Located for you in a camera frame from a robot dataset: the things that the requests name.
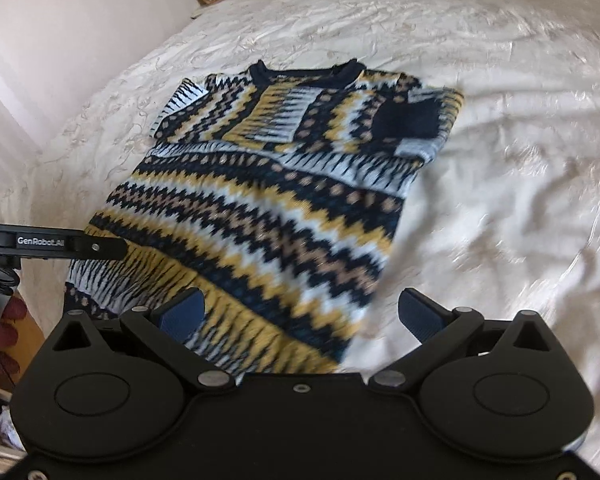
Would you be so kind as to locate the red floral cloth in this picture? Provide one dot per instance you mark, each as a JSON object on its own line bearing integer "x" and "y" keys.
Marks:
{"x": 15, "y": 330}

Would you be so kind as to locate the white embroidered bedspread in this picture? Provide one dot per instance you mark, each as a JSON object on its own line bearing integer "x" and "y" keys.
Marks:
{"x": 505, "y": 110}

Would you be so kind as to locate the navy yellow patterned knit sweater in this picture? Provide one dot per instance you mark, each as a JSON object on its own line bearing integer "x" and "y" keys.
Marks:
{"x": 260, "y": 210}

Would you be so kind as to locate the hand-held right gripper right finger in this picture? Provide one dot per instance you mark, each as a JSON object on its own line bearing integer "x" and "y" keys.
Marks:
{"x": 420, "y": 312}

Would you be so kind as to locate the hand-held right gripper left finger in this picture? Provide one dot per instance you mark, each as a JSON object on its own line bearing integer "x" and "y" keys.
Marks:
{"x": 182, "y": 312}

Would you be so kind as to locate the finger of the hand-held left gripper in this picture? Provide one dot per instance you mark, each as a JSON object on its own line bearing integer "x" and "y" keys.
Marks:
{"x": 100, "y": 247}

